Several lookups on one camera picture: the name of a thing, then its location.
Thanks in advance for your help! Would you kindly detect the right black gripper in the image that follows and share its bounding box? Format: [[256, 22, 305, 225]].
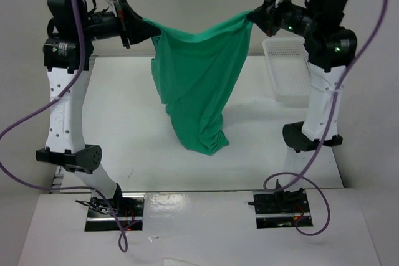
[[246, 0, 317, 37]]

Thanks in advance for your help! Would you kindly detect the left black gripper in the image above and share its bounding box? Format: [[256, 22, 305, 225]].
[[77, 0, 161, 49]]

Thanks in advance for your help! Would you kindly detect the green tank top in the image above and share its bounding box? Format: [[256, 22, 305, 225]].
[[146, 11, 253, 156]]

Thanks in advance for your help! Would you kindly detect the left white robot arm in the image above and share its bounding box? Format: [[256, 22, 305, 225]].
[[36, 0, 160, 216]]

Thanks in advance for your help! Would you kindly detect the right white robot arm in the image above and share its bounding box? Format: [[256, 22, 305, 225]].
[[248, 0, 357, 212]]

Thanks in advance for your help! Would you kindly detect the white plastic mesh basket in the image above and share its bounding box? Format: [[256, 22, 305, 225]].
[[262, 37, 310, 107]]

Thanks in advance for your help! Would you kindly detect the aluminium table edge rail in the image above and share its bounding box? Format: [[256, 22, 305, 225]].
[[49, 166, 65, 194]]

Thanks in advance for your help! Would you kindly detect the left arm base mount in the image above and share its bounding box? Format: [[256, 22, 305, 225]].
[[74, 193, 147, 232]]

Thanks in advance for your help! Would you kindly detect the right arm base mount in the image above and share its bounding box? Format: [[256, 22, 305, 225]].
[[248, 188, 313, 229]]

